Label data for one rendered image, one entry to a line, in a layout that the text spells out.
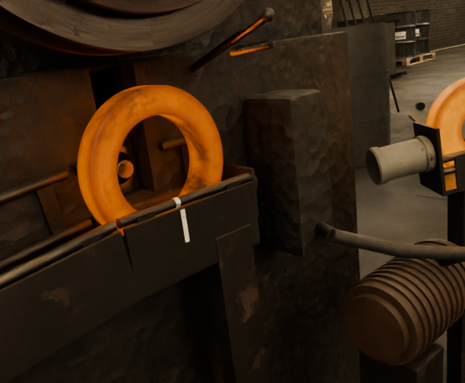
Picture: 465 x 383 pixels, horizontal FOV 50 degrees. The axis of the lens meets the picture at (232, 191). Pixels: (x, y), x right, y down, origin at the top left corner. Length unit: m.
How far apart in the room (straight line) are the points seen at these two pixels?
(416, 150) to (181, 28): 0.42
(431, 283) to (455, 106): 0.27
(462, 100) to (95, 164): 0.56
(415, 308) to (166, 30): 0.48
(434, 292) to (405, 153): 0.21
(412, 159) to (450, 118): 0.08
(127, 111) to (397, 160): 0.43
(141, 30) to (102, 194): 0.17
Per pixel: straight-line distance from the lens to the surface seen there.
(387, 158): 0.79
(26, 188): 0.58
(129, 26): 0.54
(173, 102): 0.58
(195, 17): 0.59
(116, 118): 0.54
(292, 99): 0.69
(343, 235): 0.72
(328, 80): 0.91
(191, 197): 0.59
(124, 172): 0.66
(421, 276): 0.77
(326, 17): 4.89
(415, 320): 0.73
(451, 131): 0.84
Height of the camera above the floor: 0.88
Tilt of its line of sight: 17 degrees down
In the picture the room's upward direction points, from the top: 7 degrees counter-clockwise
